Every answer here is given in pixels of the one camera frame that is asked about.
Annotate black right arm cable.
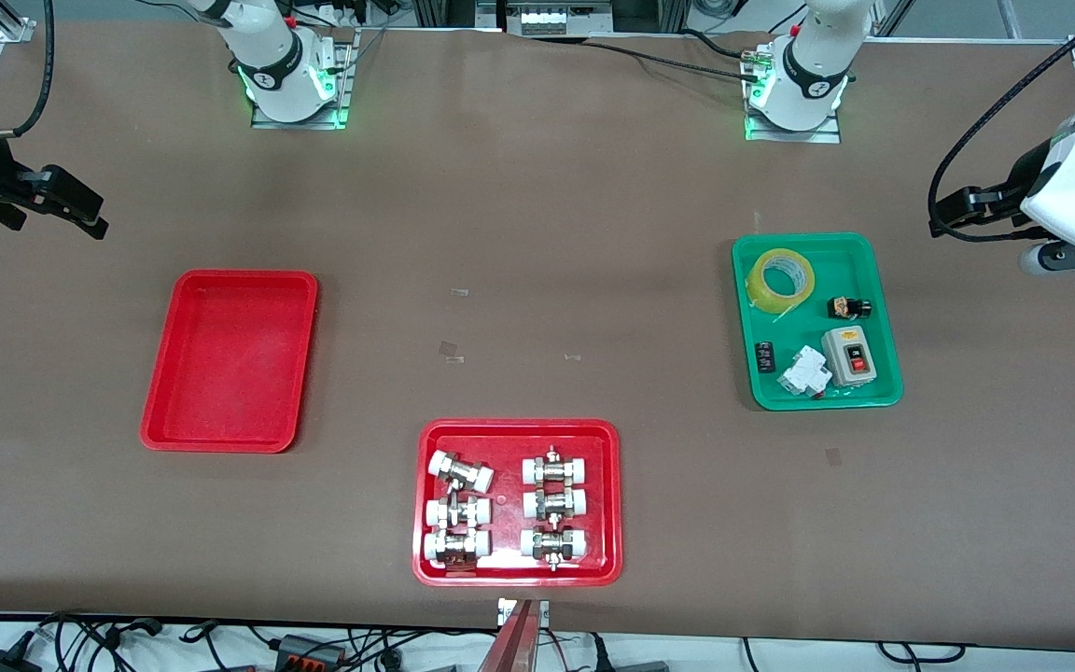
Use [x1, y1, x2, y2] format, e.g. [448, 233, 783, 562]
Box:
[0, 0, 56, 140]

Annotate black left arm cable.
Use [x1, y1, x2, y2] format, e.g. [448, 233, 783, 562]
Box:
[927, 0, 1075, 236]

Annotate grey orange connector box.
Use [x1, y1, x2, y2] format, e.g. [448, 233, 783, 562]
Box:
[273, 634, 349, 670]

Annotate white circuit breaker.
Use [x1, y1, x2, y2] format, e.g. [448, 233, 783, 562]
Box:
[777, 344, 831, 400]

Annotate aluminium right arm base plate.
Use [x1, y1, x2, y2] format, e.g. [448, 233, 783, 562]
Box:
[250, 28, 354, 131]

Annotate white capped metal pipe fitting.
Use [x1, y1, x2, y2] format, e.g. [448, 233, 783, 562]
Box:
[425, 495, 493, 531]
[522, 487, 590, 523]
[423, 530, 493, 571]
[428, 450, 496, 494]
[519, 526, 590, 572]
[522, 445, 592, 487]

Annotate grey switch box red button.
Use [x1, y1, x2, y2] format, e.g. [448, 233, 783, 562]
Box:
[820, 326, 880, 388]

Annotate silver metal bracket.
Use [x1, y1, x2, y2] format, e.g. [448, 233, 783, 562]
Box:
[496, 597, 551, 627]

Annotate yellow tape roll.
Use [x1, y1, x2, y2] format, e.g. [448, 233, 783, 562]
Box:
[747, 247, 817, 323]

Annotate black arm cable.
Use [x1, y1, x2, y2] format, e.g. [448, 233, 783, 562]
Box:
[0, 0, 56, 140]
[927, 0, 1075, 236]

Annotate black power adapter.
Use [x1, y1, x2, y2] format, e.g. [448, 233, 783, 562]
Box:
[0, 633, 42, 672]

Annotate green plastic tray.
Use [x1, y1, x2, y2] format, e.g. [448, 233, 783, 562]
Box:
[732, 232, 904, 411]

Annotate black cable on table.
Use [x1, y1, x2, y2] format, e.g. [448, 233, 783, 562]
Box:
[582, 28, 755, 81]

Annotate red metal bar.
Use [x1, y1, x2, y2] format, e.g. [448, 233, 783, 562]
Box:
[476, 599, 544, 672]

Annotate grey power strip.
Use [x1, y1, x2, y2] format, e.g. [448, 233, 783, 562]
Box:
[504, 0, 615, 37]

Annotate red tray with fittings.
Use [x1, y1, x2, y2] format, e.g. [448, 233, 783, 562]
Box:
[412, 418, 624, 588]

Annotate black floor cable bundle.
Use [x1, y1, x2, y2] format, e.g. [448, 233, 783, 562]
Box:
[0, 610, 221, 672]

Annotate empty red plastic tray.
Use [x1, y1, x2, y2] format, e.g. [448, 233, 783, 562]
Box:
[139, 270, 320, 455]

